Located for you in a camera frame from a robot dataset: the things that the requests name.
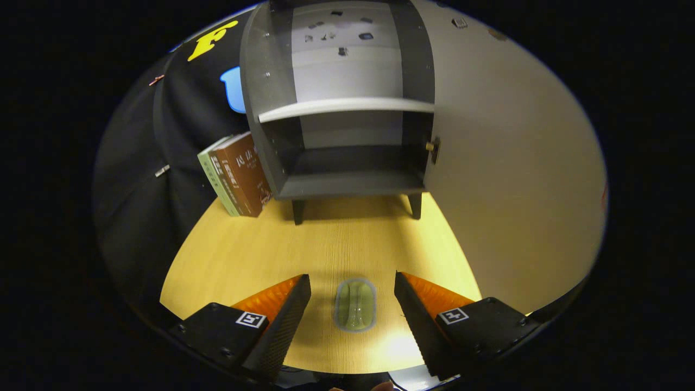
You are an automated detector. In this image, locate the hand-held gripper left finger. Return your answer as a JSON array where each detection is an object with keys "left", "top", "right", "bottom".
[{"left": 168, "top": 274, "right": 312, "bottom": 383}]

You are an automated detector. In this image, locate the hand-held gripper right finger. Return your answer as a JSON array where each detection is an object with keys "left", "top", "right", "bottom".
[{"left": 394, "top": 272, "right": 542, "bottom": 381}]

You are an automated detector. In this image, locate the beige cabinet door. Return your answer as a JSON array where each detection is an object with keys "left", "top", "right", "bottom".
[{"left": 410, "top": 0, "right": 609, "bottom": 316}]

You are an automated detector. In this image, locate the clear green oval case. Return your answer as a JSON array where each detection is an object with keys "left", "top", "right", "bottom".
[{"left": 333, "top": 278, "right": 377, "bottom": 332}]

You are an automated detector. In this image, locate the dark grey cabinet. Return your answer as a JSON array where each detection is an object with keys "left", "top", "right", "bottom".
[{"left": 239, "top": 0, "right": 438, "bottom": 226}]

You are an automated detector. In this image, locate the brown book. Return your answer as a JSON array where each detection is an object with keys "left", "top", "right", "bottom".
[
  {"left": 217, "top": 132, "right": 274, "bottom": 218},
  {"left": 209, "top": 142, "right": 245, "bottom": 217}
]

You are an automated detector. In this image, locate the black backdrop cloth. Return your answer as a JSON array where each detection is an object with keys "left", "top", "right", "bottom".
[{"left": 92, "top": 11, "right": 261, "bottom": 326}]

